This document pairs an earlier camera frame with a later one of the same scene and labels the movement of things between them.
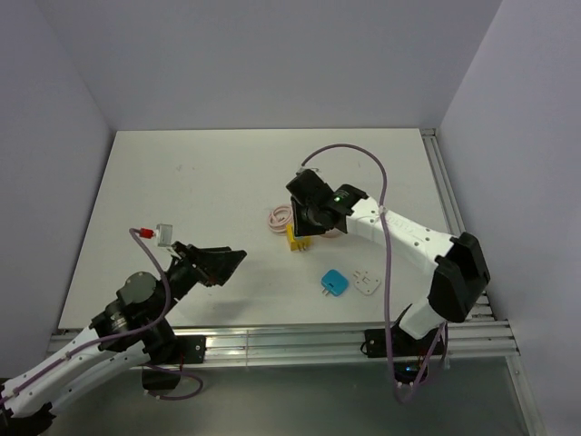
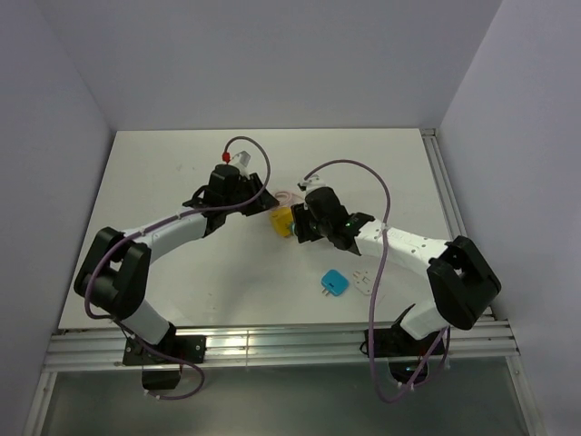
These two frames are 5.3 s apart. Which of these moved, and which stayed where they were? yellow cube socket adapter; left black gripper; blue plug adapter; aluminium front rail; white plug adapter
Moved: yellow cube socket adapter; left black gripper
Stayed: white plug adapter; aluminium front rail; blue plug adapter
